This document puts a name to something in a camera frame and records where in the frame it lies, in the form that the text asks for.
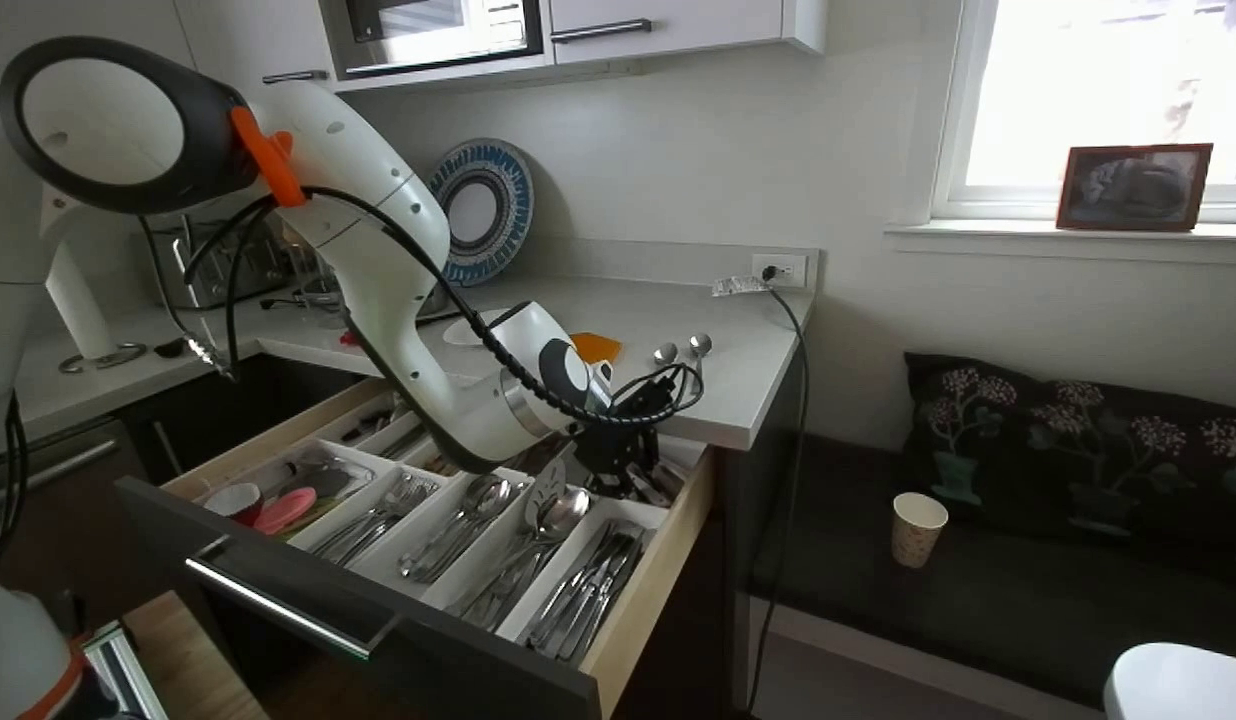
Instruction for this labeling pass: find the white cabinet door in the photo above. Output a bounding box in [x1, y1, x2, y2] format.
[548, 0, 785, 65]

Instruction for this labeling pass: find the orange flat piece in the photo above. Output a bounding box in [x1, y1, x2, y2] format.
[570, 331, 625, 367]

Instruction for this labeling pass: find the window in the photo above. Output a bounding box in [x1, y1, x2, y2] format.
[932, 0, 1236, 224]

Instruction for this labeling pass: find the heap of silver knives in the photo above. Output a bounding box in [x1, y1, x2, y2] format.
[523, 522, 649, 663]

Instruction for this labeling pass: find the heap of silver forks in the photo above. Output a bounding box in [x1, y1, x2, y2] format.
[312, 470, 445, 567]

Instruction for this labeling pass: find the black cable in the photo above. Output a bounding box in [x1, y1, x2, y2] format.
[744, 264, 812, 720]

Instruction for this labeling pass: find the dark floral cushion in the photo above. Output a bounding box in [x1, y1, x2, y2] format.
[902, 351, 1236, 576]

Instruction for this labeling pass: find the white cutlery tray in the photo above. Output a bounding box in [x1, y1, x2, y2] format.
[200, 398, 685, 663]

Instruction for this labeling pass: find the blue patterned decorative plate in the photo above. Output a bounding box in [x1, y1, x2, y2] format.
[427, 138, 536, 289]

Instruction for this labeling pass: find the white wall socket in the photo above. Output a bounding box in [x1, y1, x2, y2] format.
[751, 253, 809, 289]

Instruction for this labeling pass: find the heap of large serving spoons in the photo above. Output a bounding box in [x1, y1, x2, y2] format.
[446, 456, 595, 633]

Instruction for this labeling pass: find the paper towel holder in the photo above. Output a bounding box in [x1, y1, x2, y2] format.
[40, 190, 150, 376]

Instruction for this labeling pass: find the built-in microwave door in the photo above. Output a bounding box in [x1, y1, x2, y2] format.
[318, 0, 549, 80]

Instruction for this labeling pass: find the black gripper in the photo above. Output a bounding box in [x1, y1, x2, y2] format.
[574, 402, 685, 503]

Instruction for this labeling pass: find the white rounded object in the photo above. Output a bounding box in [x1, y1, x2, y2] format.
[1104, 642, 1236, 720]

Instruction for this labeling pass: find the silver appliance door handle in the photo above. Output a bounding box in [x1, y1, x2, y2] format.
[0, 438, 121, 517]

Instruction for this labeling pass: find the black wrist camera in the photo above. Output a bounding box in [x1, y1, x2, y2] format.
[612, 374, 683, 425]

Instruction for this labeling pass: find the pink round lid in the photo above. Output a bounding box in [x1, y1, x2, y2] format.
[252, 486, 319, 536]

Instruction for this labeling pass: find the heap of silver spoons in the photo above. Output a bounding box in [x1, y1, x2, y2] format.
[397, 474, 531, 586]

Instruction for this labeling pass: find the wooden kitchen drawer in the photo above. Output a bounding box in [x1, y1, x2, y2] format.
[115, 375, 721, 720]

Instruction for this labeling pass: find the wooden picture frame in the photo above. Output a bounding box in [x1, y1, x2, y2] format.
[1055, 143, 1215, 234]

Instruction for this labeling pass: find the patterned paper cup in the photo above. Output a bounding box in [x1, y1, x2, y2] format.
[890, 491, 950, 570]

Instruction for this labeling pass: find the silver toaster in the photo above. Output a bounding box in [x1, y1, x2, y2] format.
[146, 210, 301, 310]

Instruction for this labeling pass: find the silver drawer handle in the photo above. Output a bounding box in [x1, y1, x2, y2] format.
[184, 538, 403, 662]

